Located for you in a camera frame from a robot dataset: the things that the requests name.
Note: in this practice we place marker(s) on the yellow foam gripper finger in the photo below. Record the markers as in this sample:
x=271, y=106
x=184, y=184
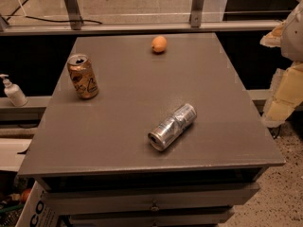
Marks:
x=286, y=93
x=274, y=37

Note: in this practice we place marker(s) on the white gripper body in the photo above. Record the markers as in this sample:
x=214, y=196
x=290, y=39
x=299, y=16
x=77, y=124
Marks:
x=293, y=37

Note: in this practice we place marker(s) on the silver redbull can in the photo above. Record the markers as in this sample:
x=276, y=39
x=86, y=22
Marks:
x=166, y=132

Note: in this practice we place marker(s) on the gold soda can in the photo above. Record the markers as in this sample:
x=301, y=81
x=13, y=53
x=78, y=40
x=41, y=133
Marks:
x=82, y=75

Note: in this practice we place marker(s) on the orange lemon fruit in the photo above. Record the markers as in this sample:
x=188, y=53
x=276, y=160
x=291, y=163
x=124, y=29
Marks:
x=159, y=44

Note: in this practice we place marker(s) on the grey drawer cabinet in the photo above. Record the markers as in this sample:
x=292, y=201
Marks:
x=94, y=157

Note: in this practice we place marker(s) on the white pump bottle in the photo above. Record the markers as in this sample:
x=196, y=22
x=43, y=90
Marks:
x=13, y=92

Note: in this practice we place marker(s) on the white cardboard box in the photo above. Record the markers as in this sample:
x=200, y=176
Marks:
x=36, y=213

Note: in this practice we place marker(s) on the small orange ball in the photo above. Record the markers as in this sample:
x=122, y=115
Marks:
x=25, y=195

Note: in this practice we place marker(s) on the metal railing frame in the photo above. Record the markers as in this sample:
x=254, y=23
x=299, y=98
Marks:
x=85, y=17

